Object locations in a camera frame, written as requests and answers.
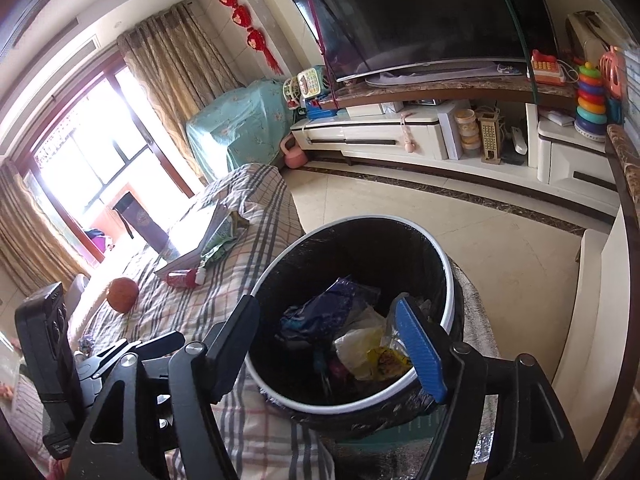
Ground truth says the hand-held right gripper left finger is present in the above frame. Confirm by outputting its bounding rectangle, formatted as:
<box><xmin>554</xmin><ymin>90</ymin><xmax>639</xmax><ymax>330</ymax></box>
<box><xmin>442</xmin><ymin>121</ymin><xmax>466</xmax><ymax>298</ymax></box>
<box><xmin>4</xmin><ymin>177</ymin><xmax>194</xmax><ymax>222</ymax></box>
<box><xmin>64</xmin><ymin>294</ymin><xmax>262</xmax><ymax>480</ymax></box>

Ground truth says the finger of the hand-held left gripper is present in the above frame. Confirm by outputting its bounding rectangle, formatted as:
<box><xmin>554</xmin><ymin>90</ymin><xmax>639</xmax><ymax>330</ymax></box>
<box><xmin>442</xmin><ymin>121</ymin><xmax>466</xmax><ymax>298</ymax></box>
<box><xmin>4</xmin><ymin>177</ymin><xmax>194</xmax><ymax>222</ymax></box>
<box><xmin>75</xmin><ymin>331</ymin><xmax>187</xmax><ymax>392</ymax></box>

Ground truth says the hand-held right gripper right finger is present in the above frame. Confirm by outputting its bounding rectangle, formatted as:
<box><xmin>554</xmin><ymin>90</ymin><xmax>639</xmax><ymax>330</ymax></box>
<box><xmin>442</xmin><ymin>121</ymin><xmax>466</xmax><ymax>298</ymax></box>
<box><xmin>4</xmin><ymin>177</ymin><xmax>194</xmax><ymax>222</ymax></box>
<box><xmin>394</xmin><ymin>295</ymin><xmax>586</xmax><ymax>480</ymax></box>

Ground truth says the yellow snack packet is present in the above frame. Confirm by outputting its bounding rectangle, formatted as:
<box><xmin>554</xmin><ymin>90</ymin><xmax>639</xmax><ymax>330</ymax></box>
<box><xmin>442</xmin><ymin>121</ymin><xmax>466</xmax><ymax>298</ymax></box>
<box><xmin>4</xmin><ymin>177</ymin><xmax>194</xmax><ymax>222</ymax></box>
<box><xmin>367</xmin><ymin>345</ymin><xmax>414</xmax><ymax>380</ymax></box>

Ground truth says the white plastic bag red print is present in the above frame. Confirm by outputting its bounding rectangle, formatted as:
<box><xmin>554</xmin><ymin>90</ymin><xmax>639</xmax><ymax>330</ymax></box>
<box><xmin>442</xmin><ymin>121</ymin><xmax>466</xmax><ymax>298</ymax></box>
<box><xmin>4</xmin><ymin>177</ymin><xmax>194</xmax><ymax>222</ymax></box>
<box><xmin>334</xmin><ymin>305</ymin><xmax>402</xmax><ymax>382</ymax></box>

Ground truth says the pink snack wrapper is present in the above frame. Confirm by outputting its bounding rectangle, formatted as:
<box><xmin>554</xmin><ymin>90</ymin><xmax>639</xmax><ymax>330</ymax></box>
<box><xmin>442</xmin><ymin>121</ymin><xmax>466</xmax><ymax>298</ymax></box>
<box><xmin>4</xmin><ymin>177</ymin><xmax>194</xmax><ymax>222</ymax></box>
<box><xmin>325</xmin><ymin>352</ymin><xmax>354</xmax><ymax>379</ymax></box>

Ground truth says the blue snack packet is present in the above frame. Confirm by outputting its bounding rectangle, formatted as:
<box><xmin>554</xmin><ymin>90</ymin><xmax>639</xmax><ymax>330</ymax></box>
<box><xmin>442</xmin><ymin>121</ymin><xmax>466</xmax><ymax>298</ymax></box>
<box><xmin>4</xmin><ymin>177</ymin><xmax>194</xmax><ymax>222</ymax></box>
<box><xmin>279</xmin><ymin>276</ymin><xmax>382</xmax><ymax>352</ymax></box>

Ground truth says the white trash bin black liner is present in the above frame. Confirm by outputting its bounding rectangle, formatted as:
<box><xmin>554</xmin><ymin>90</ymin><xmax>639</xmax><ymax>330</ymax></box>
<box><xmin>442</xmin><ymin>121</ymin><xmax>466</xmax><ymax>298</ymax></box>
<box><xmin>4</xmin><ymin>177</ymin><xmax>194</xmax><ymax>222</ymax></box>
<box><xmin>244</xmin><ymin>215</ymin><xmax>467</xmax><ymax>434</ymax></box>

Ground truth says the orange ball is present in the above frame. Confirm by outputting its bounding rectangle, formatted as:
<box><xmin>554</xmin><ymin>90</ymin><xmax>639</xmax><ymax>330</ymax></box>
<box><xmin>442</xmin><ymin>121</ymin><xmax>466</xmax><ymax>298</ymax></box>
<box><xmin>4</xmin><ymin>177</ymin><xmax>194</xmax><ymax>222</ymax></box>
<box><xmin>106</xmin><ymin>276</ymin><xmax>142</xmax><ymax>317</ymax></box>

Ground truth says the small red bottle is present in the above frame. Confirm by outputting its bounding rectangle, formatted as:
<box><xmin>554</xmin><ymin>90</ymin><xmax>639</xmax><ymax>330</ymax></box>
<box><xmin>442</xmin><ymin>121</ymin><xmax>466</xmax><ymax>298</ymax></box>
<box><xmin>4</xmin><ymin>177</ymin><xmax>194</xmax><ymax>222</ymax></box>
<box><xmin>166</xmin><ymin>266</ymin><xmax>207</xmax><ymax>290</ymax></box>

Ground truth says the colourful children's book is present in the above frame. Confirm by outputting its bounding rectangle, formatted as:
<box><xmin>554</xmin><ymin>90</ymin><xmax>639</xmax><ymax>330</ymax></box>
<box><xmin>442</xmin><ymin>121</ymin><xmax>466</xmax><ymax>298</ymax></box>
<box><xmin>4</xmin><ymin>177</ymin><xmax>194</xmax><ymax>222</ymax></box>
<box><xmin>154</xmin><ymin>201</ymin><xmax>232</xmax><ymax>277</ymax></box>

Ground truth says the green snack wrapper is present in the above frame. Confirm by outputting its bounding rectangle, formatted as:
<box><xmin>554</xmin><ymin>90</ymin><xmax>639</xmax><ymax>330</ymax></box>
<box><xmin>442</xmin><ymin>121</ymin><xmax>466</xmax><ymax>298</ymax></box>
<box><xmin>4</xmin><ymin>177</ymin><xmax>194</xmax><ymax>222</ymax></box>
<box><xmin>199</xmin><ymin>211</ymin><xmax>252</xmax><ymax>267</ymax></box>

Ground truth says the beige patterned curtain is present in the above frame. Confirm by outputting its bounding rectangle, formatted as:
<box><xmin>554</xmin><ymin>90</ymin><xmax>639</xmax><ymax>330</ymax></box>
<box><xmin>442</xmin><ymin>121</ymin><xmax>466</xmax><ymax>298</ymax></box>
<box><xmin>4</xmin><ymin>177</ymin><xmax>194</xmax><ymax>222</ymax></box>
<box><xmin>0</xmin><ymin>160</ymin><xmax>94</xmax><ymax>307</ymax></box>
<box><xmin>116</xmin><ymin>2</ymin><xmax>242</xmax><ymax>184</ymax></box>

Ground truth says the pink kettlebell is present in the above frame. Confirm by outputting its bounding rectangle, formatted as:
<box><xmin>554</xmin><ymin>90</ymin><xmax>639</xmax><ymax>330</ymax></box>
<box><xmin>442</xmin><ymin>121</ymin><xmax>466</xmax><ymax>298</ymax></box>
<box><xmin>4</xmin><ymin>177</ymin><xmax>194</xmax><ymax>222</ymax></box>
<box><xmin>281</xmin><ymin>135</ymin><xmax>310</xmax><ymax>170</ymax></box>

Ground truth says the white television cabinet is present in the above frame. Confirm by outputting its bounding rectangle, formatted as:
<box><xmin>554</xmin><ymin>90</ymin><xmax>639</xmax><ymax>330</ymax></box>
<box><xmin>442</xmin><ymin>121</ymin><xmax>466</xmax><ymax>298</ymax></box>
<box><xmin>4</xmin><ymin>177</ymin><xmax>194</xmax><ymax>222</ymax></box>
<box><xmin>290</xmin><ymin>74</ymin><xmax>622</xmax><ymax>217</ymax></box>

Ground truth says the small beige jar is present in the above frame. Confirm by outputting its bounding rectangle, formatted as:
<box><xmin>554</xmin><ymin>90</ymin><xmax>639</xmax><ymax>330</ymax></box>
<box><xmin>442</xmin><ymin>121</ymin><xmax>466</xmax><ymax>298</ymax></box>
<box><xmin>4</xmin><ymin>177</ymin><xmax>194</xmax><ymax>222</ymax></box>
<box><xmin>454</xmin><ymin>109</ymin><xmax>477</xmax><ymax>159</ymax></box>

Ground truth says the teal furniture cover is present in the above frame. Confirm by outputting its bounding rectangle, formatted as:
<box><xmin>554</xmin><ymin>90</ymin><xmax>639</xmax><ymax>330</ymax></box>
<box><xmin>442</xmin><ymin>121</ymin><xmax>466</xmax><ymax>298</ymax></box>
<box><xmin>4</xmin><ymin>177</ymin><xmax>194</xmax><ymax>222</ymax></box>
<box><xmin>186</xmin><ymin>79</ymin><xmax>302</xmax><ymax>184</ymax></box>

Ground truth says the white remote control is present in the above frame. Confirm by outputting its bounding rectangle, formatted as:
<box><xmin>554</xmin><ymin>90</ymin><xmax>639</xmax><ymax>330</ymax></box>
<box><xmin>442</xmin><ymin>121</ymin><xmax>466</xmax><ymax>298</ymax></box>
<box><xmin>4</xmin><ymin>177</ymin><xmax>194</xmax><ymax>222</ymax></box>
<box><xmin>509</xmin><ymin>126</ymin><xmax>529</xmax><ymax>157</ymax></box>

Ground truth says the white toy basket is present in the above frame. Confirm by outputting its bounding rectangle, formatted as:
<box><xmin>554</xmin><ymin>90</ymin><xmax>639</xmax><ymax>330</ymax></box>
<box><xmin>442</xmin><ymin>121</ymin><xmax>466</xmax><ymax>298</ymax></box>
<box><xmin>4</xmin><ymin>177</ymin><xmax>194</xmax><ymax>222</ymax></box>
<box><xmin>281</xmin><ymin>76</ymin><xmax>304</xmax><ymax>112</ymax></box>

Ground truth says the small white device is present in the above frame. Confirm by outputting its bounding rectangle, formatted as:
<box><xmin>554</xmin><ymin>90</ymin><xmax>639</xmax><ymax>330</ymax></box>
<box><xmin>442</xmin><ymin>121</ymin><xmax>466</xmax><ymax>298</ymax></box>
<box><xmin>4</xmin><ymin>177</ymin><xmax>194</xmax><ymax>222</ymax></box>
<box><xmin>539</xmin><ymin>109</ymin><xmax>577</xmax><ymax>127</ymax></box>

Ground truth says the red toy telephone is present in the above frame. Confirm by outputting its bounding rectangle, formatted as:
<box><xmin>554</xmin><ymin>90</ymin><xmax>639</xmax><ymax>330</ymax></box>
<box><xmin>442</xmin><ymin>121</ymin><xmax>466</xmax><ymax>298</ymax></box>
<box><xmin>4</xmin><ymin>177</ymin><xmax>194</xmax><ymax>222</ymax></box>
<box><xmin>529</xmin><ymin>49</ymin><xmax>569</xmax><ymax>87</ymax></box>

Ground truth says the pink plastic toy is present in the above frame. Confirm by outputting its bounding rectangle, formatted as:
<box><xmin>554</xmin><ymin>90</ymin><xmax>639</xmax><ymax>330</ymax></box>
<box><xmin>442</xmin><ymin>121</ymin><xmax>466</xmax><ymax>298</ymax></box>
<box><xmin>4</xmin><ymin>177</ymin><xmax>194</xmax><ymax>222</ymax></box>
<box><xmin>599</xmin><ymin>44</ymin><xmax>627</xmax><ymax>127</ymax></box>

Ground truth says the pink thin rod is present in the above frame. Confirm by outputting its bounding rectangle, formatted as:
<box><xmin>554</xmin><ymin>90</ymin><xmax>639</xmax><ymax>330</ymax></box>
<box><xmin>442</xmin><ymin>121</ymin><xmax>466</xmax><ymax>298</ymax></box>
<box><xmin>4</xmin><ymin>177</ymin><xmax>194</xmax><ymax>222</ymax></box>
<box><xmin>299</xmin><ymin>0</ymin><xmax>347</xmax><ymax>112</ymax></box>

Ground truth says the black flat television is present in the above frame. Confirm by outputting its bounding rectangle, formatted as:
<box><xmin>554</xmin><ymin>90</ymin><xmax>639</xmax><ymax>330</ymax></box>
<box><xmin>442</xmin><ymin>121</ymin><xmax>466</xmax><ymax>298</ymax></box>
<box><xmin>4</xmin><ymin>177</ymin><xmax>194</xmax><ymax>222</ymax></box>
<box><xmin>286</xmin><ymin>0</ymin><xmax>557</xmax><ymax>84</ymax></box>

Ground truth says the beige bag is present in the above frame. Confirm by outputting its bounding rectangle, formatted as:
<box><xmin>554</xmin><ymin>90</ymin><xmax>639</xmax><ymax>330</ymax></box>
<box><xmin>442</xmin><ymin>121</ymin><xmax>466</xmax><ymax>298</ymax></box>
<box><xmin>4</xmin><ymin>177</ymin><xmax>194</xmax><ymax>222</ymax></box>
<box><xmin>564</xmin><ymin>9</ymin><xmax>609</xmax><ymax>62</ymax></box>

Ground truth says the wooden frame glass door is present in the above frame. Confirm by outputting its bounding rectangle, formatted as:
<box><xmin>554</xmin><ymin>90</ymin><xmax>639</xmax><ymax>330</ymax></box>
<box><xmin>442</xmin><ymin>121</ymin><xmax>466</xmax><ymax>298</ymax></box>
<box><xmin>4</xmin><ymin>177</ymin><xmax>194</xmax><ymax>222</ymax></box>
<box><xmin>30</xmin><ymin>55</ymin><xmax>202</xmax><ymax>262</ymax></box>

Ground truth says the pink drawer safety strap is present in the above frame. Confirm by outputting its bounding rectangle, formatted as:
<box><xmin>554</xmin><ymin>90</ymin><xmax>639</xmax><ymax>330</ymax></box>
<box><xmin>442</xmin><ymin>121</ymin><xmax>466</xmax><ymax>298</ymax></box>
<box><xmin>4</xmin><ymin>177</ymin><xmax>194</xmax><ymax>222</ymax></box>
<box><xmin>399</xmin><ymin>111</ymin><xmax>419</xmax><ymax>154</ymax></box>

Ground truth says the wooden frame toy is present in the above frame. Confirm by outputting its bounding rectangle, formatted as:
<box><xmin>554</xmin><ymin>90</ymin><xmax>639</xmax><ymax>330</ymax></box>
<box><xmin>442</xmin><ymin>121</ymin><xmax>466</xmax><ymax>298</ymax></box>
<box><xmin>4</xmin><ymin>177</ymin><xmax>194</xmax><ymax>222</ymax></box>
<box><xmin>476</xmin><ymin>111</ymin><xmax>502</xmax><ymax>167</ymax></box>

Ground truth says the rainbow stacking ring toy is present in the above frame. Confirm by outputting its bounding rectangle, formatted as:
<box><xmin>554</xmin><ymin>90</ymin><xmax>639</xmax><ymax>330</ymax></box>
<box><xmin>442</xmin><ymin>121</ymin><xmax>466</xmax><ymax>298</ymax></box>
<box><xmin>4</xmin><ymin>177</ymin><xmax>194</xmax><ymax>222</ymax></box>
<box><xmin>574</xmin><ymin>61</ymin><xmax>609</xmax><ymax>137</ymax></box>

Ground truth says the red heart ornament string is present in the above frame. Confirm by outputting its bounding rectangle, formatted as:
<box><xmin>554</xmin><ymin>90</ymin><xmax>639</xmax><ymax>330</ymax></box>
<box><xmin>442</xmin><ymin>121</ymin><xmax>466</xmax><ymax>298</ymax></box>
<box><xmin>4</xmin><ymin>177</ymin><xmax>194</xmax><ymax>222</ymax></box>
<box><xmin>209</xmin><ymin>0</ymin><xmax>284</xmax><ymax>74</ymax></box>

